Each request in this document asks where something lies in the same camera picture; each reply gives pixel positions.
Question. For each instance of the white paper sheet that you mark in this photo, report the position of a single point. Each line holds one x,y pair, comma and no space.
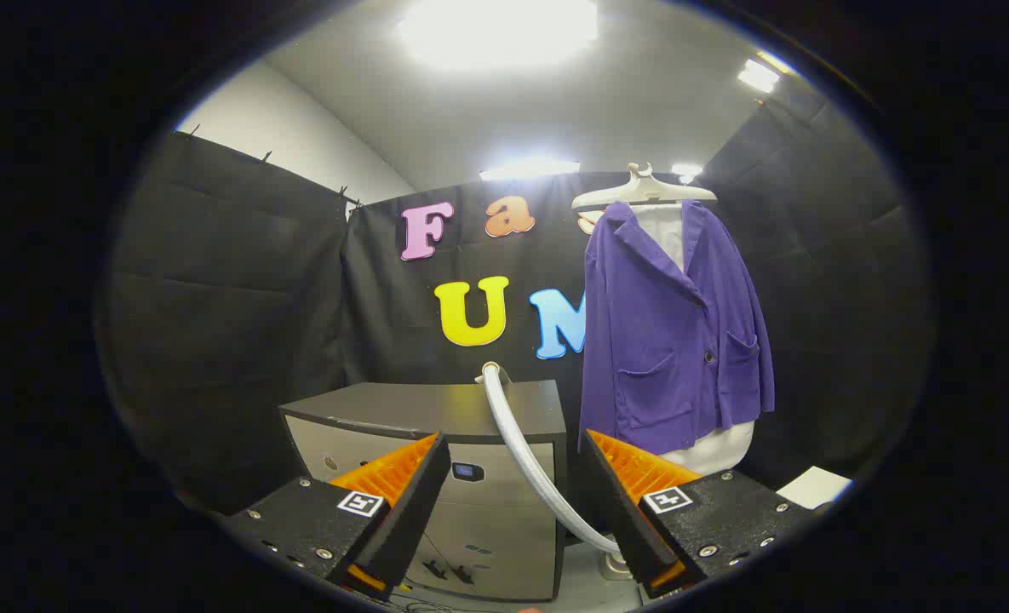
815,487

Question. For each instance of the grey metal stand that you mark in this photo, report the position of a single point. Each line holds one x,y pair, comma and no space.
616,566

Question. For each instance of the white plastic hanger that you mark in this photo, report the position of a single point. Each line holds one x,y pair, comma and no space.
640,191

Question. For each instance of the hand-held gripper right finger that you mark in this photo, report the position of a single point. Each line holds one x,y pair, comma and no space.
627,511

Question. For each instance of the small blue cabinet display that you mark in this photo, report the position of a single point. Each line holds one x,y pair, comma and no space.
467,472

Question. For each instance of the grey cabinet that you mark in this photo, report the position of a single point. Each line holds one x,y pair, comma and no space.
436,409

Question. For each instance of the large ceiling light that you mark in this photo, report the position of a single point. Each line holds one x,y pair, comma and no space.
495,30

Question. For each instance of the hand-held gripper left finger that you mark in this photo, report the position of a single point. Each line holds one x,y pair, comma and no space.
410,511

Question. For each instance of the white padded ironing form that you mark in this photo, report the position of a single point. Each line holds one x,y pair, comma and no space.
708,451

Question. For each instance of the small ceiling light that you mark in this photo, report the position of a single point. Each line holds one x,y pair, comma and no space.
758,77

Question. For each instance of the black backdrop cloth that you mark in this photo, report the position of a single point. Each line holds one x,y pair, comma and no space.
232,323
385,323
836,298

